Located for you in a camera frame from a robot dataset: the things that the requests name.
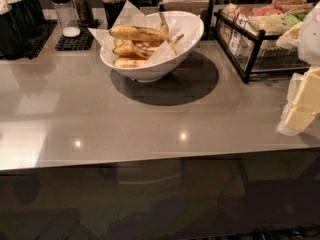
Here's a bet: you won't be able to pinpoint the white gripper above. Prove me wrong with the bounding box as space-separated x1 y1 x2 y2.
276 2 320 136

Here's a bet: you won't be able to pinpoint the yellow spotted banana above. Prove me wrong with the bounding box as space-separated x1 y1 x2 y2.
109 25 168 42

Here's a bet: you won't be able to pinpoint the white ceramic bowl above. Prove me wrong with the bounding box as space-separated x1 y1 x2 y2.
100 11 204 83

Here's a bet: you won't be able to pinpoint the curved banana with stem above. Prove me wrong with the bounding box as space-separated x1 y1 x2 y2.
132 34 184 59

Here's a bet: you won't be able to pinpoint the middle left banana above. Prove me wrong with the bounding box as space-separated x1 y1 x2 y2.
113 44 135 56

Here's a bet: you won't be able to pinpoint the bottom front banana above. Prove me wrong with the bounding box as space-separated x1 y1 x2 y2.
114 57 146 68

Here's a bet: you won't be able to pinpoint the green tea packets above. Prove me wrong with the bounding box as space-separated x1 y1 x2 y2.
284 10 309 28

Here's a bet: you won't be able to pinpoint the pink sugar packets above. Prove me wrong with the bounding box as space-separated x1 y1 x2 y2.
252 5 282 16

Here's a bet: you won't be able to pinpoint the black rubber mat small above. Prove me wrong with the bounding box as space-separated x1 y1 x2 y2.
55 24 94 51

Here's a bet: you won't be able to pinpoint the pepper shaker dark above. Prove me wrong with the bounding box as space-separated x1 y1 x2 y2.
73 0 95 26

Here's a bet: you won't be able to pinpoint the salt shaker glass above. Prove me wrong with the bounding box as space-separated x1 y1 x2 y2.
51 0 81 38

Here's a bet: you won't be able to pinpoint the black rubber mat large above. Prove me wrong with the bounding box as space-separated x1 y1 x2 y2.
0 19 57 60

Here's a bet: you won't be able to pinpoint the black container with packets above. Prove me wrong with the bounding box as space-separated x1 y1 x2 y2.
9 0 46 38

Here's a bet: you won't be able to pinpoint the black front left container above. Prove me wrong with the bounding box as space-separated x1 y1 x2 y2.
0 0 26 58

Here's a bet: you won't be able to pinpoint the black wire condiment rack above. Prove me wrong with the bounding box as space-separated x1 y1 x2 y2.
212 9 309 82

